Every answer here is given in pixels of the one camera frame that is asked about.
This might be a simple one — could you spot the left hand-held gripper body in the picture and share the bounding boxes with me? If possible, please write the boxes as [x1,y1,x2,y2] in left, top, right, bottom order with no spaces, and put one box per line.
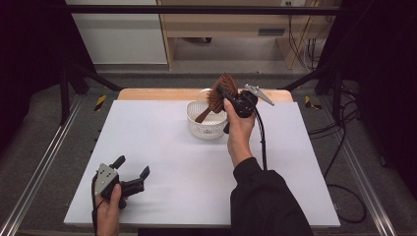
[92,162,146,210]

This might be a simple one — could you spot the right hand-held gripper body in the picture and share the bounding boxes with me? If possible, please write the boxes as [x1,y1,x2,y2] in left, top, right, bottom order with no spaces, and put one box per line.
[234,83,275,119]

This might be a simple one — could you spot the brown wooden hairbrush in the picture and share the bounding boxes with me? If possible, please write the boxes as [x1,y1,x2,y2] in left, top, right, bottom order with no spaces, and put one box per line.
[194,74,240,124]

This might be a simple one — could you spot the white slotted plastic basket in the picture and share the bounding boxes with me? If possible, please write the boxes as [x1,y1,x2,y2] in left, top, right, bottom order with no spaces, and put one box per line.
[186,88,229,142]

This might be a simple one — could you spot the person's right hand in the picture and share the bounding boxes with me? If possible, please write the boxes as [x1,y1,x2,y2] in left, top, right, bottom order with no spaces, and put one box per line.
[223,97,257,168]

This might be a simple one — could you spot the person's left hand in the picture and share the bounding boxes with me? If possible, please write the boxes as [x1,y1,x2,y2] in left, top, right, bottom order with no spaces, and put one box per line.
[94,184,123,236]

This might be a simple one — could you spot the white table cover sheet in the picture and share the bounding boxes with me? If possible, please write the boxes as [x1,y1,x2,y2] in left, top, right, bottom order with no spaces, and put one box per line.
[63,99,341,228]

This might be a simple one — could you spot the yellow black floor tape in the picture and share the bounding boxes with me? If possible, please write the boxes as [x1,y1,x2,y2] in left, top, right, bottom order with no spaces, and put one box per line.
[93,94,107,112]
[304,95,323,111]

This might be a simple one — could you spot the light wooden table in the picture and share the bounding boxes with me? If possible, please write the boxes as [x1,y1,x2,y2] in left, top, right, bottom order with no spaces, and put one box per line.
[117,88,294,102]

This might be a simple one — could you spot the light wooden desk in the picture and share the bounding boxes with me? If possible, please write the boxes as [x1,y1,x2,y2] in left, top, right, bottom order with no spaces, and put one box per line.
[156,0,338,71]

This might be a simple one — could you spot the white cabinet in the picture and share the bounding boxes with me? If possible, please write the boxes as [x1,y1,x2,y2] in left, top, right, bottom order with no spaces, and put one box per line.
[65,0,168,65]

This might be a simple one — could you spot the black curtain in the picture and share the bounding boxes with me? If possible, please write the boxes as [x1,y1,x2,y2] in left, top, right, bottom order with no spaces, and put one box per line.
[0,0,96,148]
[319,0,417,198]

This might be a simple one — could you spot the left hand-held gripper cable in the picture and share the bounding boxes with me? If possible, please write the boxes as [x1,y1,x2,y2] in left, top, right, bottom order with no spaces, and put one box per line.
[90,175,100,236]

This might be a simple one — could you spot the hand-held gripper cable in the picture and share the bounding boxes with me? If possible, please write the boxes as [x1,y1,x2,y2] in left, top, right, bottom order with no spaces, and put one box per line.
[254,107,268,171]
[90,175,100,236]

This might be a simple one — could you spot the right hand-held gripper cable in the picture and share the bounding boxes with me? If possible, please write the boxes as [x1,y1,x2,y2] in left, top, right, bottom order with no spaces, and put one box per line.
[254,107,268,171]

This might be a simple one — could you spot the metal floor rail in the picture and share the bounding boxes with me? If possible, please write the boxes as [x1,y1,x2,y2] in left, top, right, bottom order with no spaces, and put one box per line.
[0,94,83,236]
[340,141,397,236]

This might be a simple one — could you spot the black cables under desk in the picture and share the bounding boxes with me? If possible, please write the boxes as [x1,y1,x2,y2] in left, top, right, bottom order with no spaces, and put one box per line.
[287,3,327,72]

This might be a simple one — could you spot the black frame leg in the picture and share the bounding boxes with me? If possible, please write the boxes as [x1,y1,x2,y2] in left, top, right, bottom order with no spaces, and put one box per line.
[281,63,343,122]
[58,62,124,126]

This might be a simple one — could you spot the black horizontal frame bar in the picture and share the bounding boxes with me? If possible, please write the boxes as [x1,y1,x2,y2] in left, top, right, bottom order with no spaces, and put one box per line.
[65,4,342,16]

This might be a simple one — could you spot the black cables on floor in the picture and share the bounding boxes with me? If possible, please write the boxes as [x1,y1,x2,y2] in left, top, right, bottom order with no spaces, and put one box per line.
[308,82,368,224]

